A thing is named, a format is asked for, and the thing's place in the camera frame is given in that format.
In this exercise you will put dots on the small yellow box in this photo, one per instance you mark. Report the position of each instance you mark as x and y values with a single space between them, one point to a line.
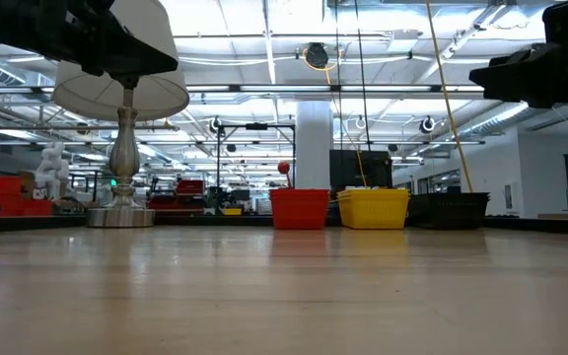
233 211

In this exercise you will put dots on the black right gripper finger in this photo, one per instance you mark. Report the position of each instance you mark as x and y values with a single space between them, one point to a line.
530 61
535 89

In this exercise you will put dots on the red tool chest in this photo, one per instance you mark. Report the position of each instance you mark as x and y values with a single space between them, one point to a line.
189 187

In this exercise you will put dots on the black monitor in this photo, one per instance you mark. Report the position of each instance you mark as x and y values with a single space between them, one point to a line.
377 167

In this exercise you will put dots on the black aluminium table frame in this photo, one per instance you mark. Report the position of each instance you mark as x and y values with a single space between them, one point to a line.
18 224

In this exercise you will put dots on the white shade silver table lamp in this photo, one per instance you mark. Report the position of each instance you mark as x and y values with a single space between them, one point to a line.
123 148

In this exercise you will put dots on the red ball-top lever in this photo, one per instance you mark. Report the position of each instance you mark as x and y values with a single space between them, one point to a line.
284 167

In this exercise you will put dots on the black metal stand frame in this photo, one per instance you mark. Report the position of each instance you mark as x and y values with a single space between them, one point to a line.
257 126

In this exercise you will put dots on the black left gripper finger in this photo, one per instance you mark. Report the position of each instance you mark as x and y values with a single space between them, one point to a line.
131 44
121 68

